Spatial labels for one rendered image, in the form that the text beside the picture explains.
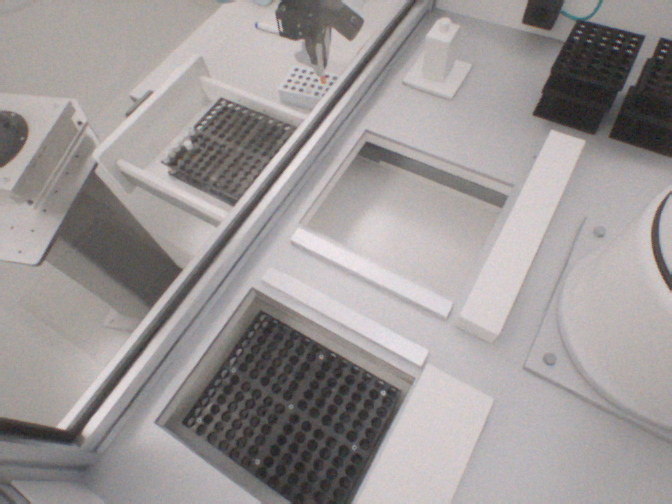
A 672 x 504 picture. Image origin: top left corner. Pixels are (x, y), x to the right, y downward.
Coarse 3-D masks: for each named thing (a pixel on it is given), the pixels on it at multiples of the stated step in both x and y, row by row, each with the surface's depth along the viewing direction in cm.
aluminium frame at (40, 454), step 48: (432, 0) 80; (384, 48) 72; (288, 192) 64; (240, 240) 57; (192, 288) 55; (144, 384) 52; (0, 432) 38; (48, 432) 44; (96, 432) 48; (0, 480) 39; (48, 480) 45
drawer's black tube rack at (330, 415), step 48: (288, 336) 60; (240, 384) 58; (288, 384) 57; (336, 384) 56; (384, 384) 56; (240, 432) 55; (288, 432) 57; (336, 432) 54; (288, 480) 52; (336, 480) 51
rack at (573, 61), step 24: (576, 24) 64; (576, 48) 62; (600, 48) 62; (624, 48) 61; (552, 72) 65; (576, 72) 65; (600, 72) 59; (624, 72) 59; (552, 96) 66; (576, 96) 62; (600, 96) 62; (552, 120) 67; (576, 120) 66; (600, 120) 66
